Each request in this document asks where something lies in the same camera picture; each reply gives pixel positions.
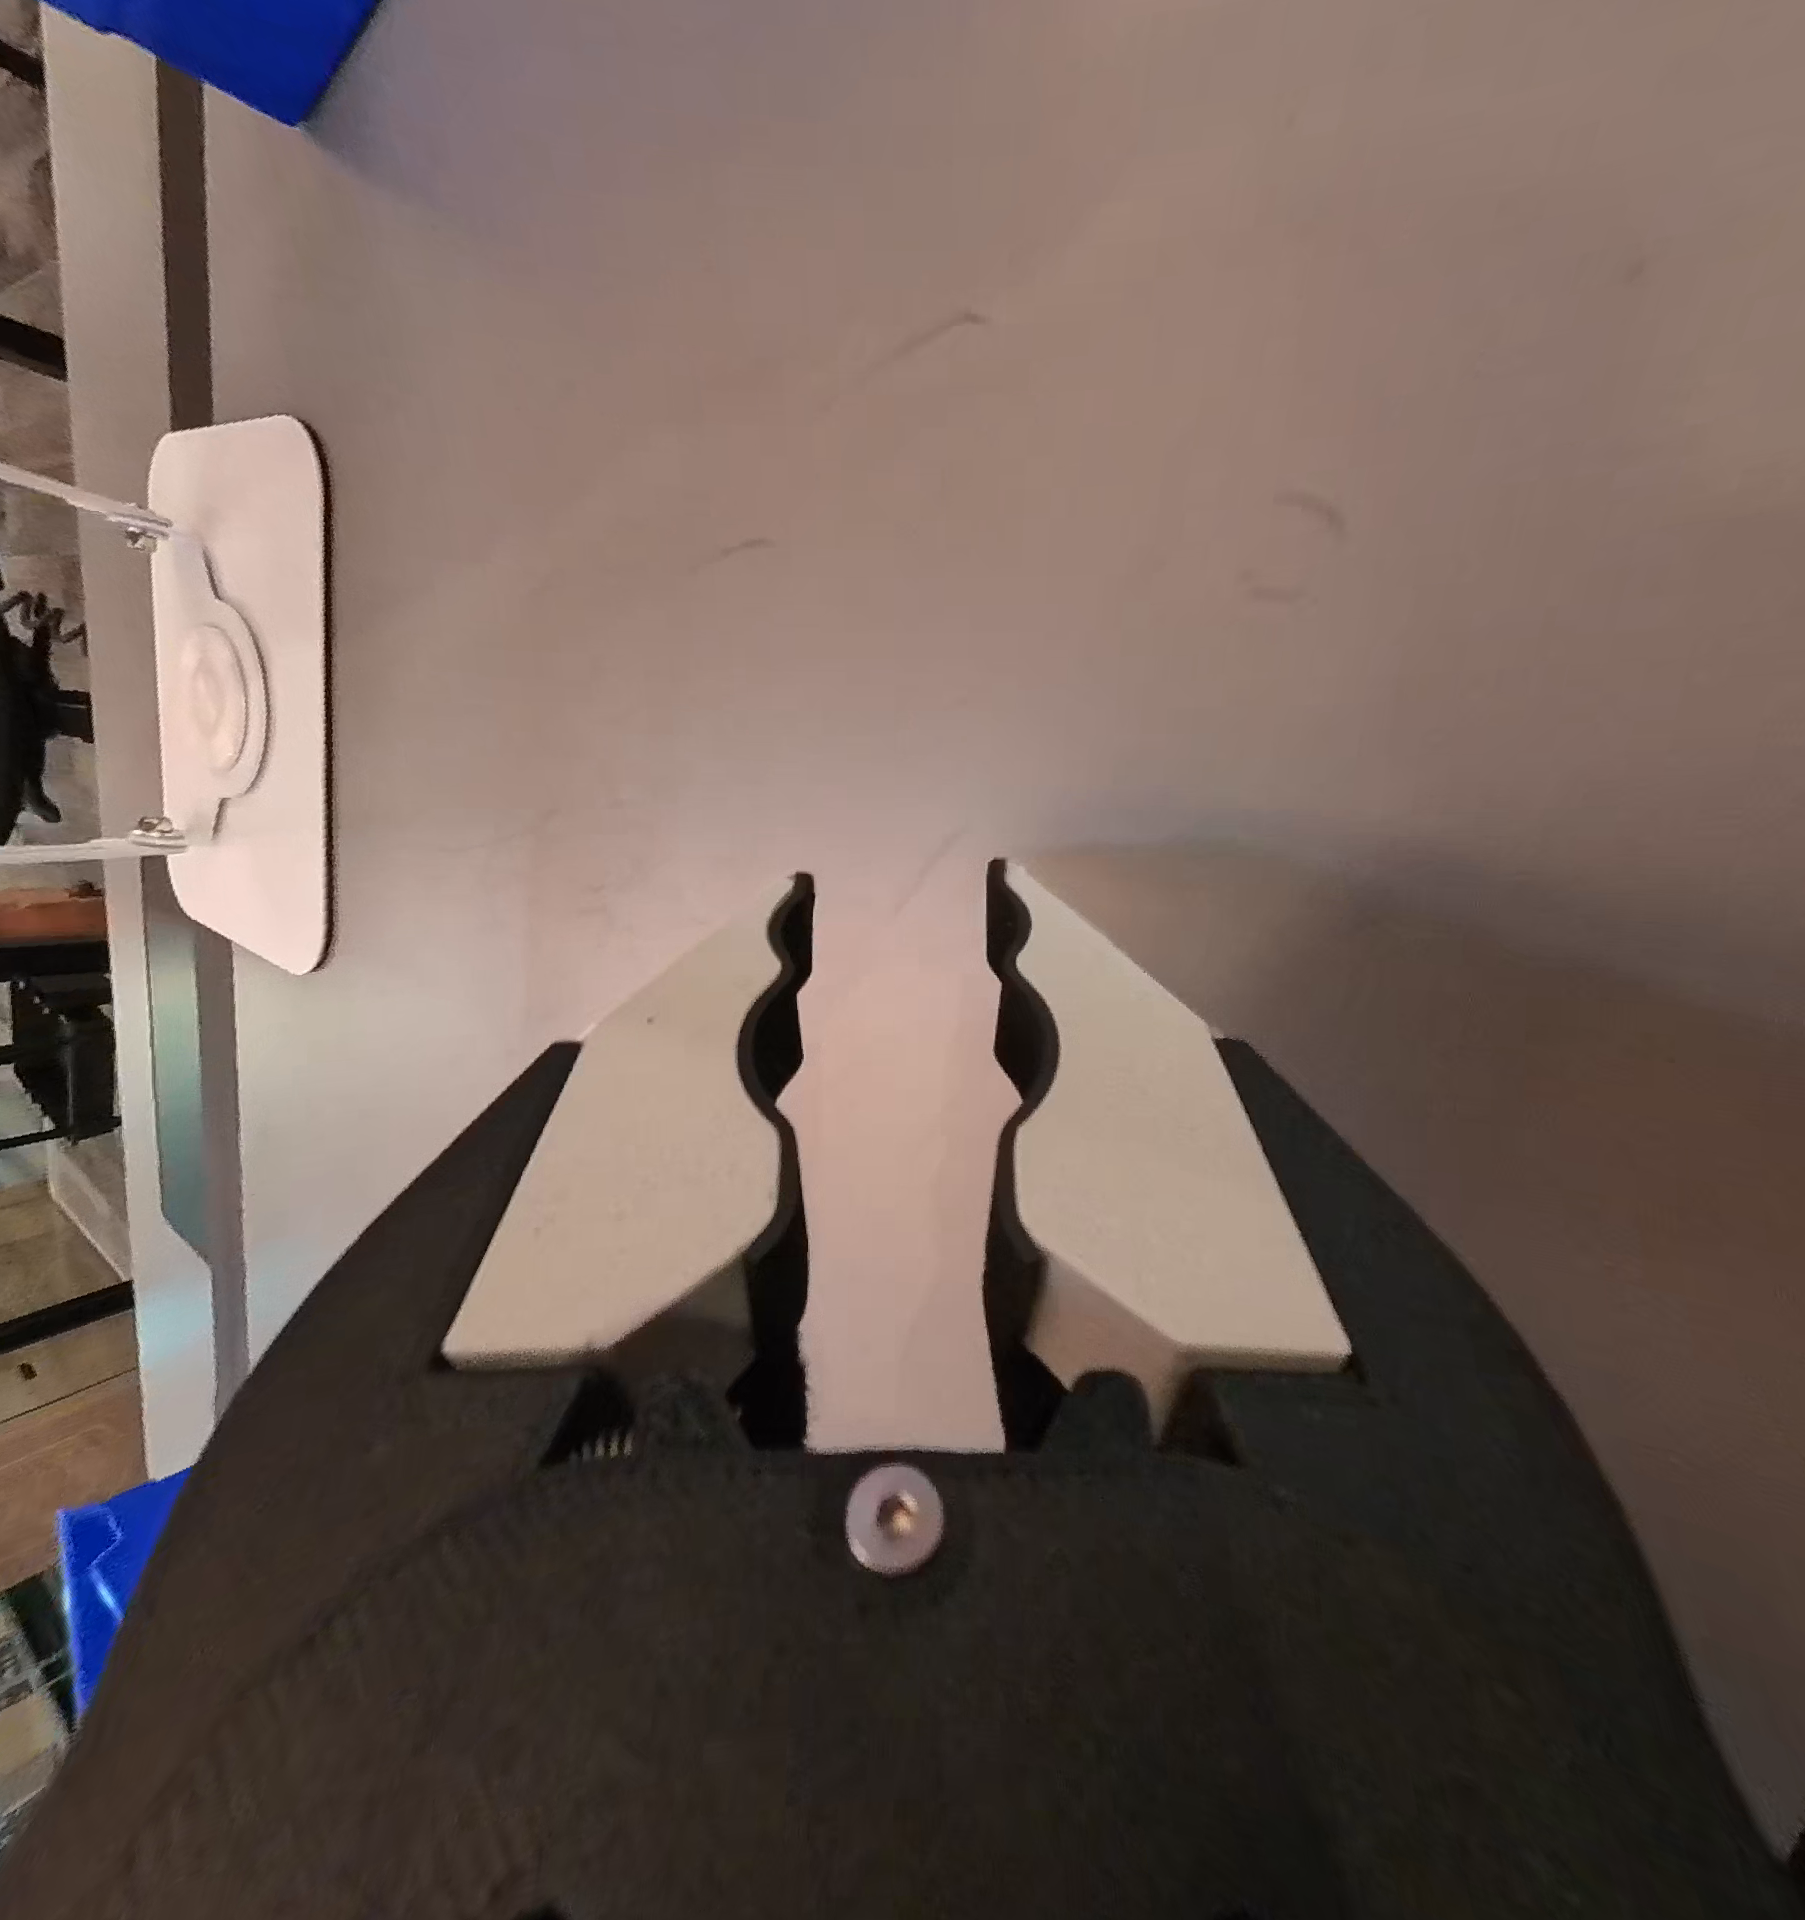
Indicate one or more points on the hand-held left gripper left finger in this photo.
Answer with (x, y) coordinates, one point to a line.
(634, 1186)

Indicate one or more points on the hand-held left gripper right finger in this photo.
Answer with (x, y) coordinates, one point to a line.
(1171, 1186)

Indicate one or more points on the blue tagged fixture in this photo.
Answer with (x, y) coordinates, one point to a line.
(100, 1575)

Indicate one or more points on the grey table leg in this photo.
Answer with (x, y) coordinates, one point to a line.
(198, 1140)

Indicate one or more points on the small black stand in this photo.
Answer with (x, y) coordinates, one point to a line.
(70, 1066)

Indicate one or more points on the wooden cabinet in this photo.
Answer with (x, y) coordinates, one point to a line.
(32, 1394)

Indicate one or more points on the brown wooden shelf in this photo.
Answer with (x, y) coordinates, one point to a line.
(17, 917)

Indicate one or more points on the metal stand rod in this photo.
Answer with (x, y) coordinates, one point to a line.
(46, 491)
(46, 852)

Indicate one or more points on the blue plastic bin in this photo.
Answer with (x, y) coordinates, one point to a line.
(213, 44)

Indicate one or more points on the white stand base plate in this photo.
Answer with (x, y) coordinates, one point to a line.
(279, 720)

